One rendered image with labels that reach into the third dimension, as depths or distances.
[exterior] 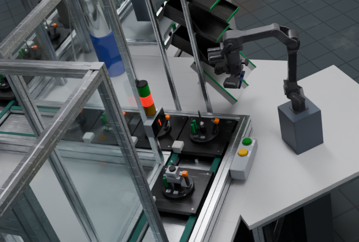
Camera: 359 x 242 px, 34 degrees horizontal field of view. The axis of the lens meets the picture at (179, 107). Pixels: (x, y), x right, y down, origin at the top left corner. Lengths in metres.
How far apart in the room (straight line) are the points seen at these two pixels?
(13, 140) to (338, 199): 1.92
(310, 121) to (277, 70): 0.66
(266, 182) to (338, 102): 0.62
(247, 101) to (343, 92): 0.48
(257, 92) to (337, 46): 1.88
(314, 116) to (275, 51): 2.32
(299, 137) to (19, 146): 1.44
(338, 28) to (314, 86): 2.05
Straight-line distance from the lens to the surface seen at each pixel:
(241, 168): 2.53
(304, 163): 2.65
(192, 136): 2.69
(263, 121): 2.89
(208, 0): 2.58
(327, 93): 3.01
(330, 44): 4.88
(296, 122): 2.56
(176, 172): 2.41
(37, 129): 1.84
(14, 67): 1.59
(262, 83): 3.13
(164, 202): 2.46
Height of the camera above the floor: 2.75
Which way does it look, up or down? 38 degrees down
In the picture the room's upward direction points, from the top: 16 degrees counter-clockwise
